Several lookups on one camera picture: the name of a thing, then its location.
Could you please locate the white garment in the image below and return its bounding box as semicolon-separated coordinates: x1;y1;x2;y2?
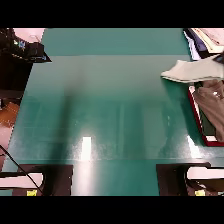
160;54;224;84

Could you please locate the black cable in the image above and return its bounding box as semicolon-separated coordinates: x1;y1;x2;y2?
0;144;45;197

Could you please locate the brown garment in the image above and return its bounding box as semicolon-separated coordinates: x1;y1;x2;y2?
193;79;224;143

